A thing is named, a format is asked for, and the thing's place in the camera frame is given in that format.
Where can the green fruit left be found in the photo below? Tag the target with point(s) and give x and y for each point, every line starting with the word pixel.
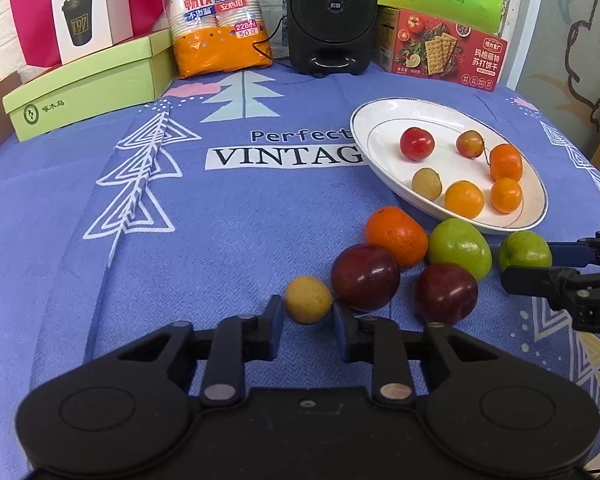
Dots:
pixel 457 241

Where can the orange paper cup package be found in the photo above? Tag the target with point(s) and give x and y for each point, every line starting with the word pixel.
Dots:
pixel 210 36

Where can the green fruit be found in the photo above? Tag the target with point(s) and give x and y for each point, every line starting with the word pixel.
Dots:
pixel 457 241
pixel 524 248

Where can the black speaker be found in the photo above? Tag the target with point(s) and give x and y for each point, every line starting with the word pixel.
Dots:
pixel 331 36

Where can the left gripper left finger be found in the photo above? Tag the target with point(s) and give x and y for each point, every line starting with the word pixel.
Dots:
pixel 175 350

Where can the red green cherry tomato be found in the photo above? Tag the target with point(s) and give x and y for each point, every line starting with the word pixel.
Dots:
pixel 470 144

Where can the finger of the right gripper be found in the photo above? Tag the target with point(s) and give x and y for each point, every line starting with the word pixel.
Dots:
pixel 578 254
pixel 563 289

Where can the white coffee cup box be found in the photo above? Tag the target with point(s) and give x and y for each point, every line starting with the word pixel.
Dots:
pixel 83 27

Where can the yellow orange kumquat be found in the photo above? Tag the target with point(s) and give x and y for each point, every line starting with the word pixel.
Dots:
pixel 464 198

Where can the white round plate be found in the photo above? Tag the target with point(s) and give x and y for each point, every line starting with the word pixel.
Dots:
pixel 377 126

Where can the light green shoe box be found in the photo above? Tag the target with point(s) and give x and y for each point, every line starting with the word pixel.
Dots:
pixel 133 73

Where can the orange kumquat front right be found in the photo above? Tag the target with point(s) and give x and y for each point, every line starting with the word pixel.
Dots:
pixel 506 195

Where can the orange tangerine on table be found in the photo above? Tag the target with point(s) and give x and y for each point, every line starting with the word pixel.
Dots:
pixel 395 230

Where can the red cracker box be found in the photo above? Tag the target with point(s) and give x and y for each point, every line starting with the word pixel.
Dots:
pixel 422 46

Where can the tan longan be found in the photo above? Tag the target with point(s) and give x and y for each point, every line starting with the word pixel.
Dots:
pixel 427 183
pixel 308 300

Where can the dark red plum left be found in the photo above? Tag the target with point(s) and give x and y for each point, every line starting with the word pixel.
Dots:
pixel 365 277

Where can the blue printed tablecloth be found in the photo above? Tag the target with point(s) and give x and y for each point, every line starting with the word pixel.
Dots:
pixel 204 204

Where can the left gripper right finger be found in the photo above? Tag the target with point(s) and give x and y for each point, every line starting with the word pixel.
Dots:
pixel 379 342

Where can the dark red plum right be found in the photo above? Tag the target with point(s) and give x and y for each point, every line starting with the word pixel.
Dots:
pixel 445 293

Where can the large orange tangerine in plate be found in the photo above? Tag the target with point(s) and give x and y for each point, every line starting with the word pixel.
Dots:
pixel 505 162

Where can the green fruit right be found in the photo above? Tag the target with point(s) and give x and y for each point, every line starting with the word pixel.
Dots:
pixel 524 248

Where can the dark red plum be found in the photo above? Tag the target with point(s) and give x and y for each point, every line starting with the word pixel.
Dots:
pixel 365 277
pixel 445 293

